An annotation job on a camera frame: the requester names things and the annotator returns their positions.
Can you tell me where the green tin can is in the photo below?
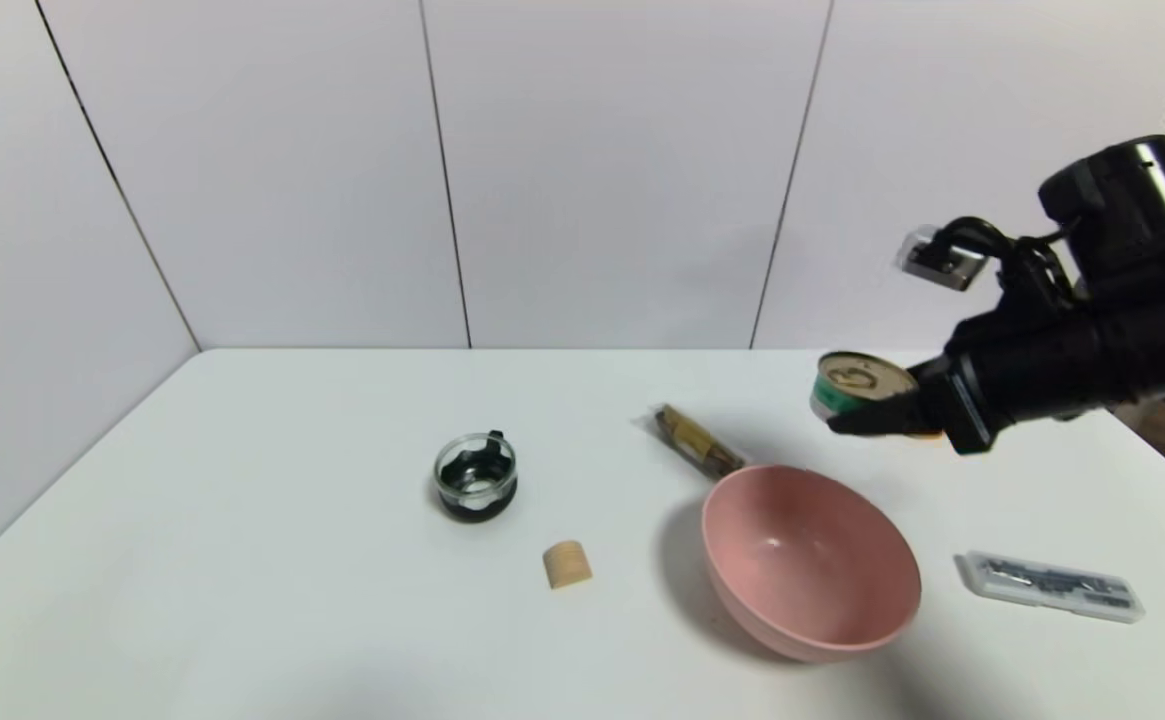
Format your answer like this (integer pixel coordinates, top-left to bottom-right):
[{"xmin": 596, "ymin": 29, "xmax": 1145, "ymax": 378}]
[{"xmin": 809, "ymin": 350, "xmax": 919, "ymax": 429}]

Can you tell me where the brown snack packet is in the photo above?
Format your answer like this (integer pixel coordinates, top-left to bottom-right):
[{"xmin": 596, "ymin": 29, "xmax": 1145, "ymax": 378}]
[{"xmin": 632, "ymin": 404, "xmax": 751, "ymax": 479}]

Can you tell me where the glass cup with black sleeve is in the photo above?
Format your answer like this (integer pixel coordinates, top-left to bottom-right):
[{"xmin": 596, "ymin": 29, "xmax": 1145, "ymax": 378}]
[{"xmin": 433, "ymin": 431, "xmax": 519, "ymax": 523}]

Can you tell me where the small wooden cylinder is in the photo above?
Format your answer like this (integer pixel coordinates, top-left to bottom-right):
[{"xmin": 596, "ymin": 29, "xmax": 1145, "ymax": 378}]
[{"xmin": 543, "ymin": 540, "xmax": 593, "ymax": 590}]

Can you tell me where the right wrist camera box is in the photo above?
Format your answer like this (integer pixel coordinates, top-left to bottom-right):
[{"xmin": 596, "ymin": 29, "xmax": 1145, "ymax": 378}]
[{"xmin": 896, "ymin": 225, "xmax": 989, "ymax": 292}]

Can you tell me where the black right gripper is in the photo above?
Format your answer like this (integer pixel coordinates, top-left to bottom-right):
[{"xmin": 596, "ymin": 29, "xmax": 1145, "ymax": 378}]
[{"xmin": 827, "ymin": 312, "xmax": 1103, "ymax": 455}]

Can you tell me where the clear plastic drill bit case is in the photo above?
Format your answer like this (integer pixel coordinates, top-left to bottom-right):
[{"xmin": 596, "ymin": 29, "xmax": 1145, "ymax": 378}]
[{"xmin": 956, "ymin": 550, "xmax": 1146, "ymax": 625}]

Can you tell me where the pink bowl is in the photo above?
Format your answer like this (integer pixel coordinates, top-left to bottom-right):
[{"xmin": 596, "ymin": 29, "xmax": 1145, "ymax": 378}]
[{"xmin": 700, "ymin": 464, "xmax": 923, "ymax": 664}]

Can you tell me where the thin black camera cable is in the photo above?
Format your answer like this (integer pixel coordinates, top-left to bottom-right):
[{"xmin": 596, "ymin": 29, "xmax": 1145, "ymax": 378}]
[{"xmin": 937, "ymin": 215, "xmax": 1088, "ymax": 306}]

